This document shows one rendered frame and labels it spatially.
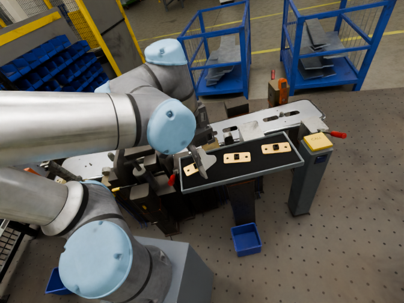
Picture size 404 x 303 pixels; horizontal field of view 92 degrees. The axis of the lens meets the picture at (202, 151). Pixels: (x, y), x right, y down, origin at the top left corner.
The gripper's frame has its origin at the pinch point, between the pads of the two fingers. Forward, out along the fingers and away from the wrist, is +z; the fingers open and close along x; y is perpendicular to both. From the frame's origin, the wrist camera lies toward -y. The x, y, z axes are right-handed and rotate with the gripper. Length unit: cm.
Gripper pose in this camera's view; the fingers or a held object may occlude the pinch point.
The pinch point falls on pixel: (195, 163)
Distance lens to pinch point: 62.4
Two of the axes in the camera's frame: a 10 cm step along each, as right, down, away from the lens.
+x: -3.8, -6.1, 6.9
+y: 9.0, -4.2, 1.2
